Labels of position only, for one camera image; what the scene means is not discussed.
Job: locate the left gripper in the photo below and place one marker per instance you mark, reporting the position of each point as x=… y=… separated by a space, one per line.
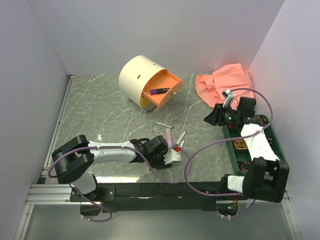
x=161 y=163

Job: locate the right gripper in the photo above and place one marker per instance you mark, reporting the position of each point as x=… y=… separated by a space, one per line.
x=216 y=116

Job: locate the lilac correction tape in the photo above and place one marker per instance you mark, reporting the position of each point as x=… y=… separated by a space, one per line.
x=169 y=138

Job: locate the green capped marker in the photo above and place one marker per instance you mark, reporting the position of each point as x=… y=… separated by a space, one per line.
x=180 y=139

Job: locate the purple highlighter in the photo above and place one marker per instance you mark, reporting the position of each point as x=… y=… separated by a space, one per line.
x=158 y=91

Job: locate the round cream drawer cabinet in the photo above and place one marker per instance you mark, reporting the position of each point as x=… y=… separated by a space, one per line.
x=140 y=75

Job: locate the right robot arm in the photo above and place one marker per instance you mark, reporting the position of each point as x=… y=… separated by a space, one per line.
x=267 y=174

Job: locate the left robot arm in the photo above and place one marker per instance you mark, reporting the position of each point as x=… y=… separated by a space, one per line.
x=72 y=160

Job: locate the thin white pen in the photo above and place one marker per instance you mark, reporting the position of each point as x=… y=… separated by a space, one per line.
x=162 y=124

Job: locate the pink cloth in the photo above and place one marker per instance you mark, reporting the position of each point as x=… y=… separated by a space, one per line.
x=229 y=77

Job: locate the yellow rubber bands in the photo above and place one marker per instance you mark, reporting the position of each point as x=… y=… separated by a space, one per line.
x=239 y=144

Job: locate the green compartment tray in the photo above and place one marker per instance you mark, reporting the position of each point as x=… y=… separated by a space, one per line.
x=237 y=156

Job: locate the coiled band lower compartment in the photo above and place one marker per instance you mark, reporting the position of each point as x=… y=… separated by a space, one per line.
x=244 y=166

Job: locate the black base bar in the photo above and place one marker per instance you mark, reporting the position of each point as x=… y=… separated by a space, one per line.
x=155 y=196

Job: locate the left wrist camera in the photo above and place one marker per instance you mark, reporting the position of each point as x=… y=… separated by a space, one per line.
x=172 y=156

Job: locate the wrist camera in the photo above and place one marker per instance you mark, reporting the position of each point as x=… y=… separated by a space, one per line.
x=172 y=156
x=229 y=97

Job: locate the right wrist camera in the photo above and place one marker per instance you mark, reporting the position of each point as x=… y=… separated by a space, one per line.
x=229 y=97

